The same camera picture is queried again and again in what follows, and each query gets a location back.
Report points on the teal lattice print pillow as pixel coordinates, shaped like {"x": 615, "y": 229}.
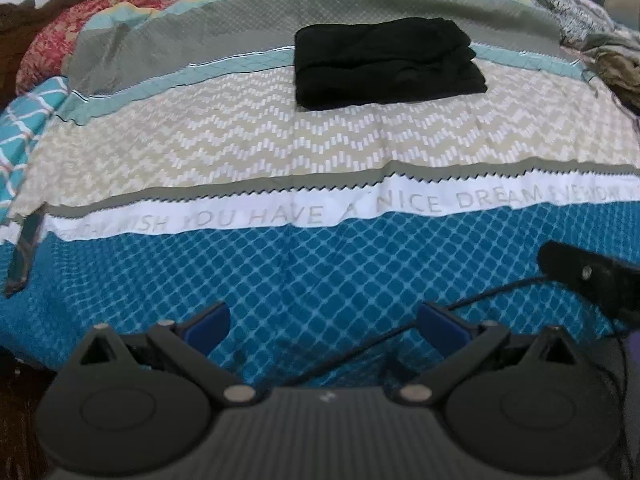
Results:
{"x": 25, "y": 130}

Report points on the red patchwork quilt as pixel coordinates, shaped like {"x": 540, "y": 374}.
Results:
{"x": 65, "y": 35}

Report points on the purple cloth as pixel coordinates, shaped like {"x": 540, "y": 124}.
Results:
{"x": 634, "y": 345}

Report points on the patterned teal grey bed sheet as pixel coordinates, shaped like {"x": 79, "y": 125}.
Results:
{"x": 300, "y": 160}

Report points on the olive crumpled clothes pile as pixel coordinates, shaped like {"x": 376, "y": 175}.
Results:
{"x": 620, "y": 67}

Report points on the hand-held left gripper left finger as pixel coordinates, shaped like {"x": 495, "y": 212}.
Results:
{"x": 207, "y": 325}

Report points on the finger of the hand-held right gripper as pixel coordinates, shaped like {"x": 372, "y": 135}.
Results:
{"x": 565, "y": 262}

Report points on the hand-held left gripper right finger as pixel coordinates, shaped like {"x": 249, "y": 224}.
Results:
{"x": 442, "y": 327}

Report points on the carved wooden headboard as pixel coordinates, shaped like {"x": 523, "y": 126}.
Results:
{"x": 15, "y": 35}

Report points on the blue white floral blanket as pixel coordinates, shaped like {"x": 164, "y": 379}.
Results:
{"x": 550, "y": 0}

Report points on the black pants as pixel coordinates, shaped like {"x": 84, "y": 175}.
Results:
{"x": 380, "y": 60}

